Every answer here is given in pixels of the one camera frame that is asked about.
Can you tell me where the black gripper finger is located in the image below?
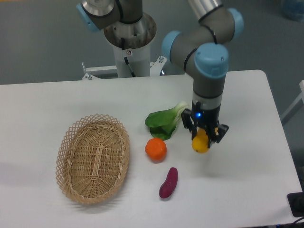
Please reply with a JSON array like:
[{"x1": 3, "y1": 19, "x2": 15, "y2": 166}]
[
  {"x1": 206, "y1": 123, "x2": 229, "y2": 148},
  {"x1": 181, "y1": 108, "x2": 197, "y2": 140}
]

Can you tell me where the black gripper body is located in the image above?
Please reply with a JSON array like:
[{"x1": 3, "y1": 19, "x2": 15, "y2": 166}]
[{"x1": 191, "y1": 102, "x2": 221, "y2": 135}]

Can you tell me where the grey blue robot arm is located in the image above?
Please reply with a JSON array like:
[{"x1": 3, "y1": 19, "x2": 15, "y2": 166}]
[{"x1": 76, "y1": 0, "x2": 244, "y2": 145}]

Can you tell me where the green bok choy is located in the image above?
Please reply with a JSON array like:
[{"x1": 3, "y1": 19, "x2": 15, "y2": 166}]
[{"x1": 145, "y1": 101, "x2": 189, "y2": 141}]

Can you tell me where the orange persimmon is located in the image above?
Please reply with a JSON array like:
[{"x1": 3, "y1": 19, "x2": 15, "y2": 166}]
[{"x1": 145, "y1": 138, "x2": 167, "y2": 163}]

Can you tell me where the purple sweet potato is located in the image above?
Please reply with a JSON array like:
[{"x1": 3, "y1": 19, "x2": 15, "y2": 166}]
[{"x1": 159, "y1": 167, "x2": 178, "y2": 199}]

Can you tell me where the woven wicker basket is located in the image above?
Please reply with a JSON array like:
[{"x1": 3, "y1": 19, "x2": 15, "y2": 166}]
[{"x1": 56, "y1": 114, "x2": 130, "y2": 204}]

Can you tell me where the black device at edge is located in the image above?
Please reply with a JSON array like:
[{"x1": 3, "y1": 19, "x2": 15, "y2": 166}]
[{"x1": 287, "y1": 192, "x2": 304, "y2": 217}]

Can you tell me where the blue object top right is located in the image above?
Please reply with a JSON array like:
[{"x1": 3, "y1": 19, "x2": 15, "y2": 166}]
[{"x1": 280, "y1": 0, "x2": 304, "y2": 22}]

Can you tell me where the white frame at right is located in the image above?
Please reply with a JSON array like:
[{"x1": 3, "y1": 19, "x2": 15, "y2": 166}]
[{"x1": 280, "y1": 80, "x2": 304, "y2": 126}]

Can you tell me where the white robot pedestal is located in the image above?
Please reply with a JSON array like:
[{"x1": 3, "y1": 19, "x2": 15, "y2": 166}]
[{"x1": 82, "y1": 13, "x2": 167, "y2": 80}]

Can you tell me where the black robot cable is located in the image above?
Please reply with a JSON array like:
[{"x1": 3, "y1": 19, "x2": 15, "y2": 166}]
[{"x1": 121, "y1": 37, "x2": 137, "y2": 78}]

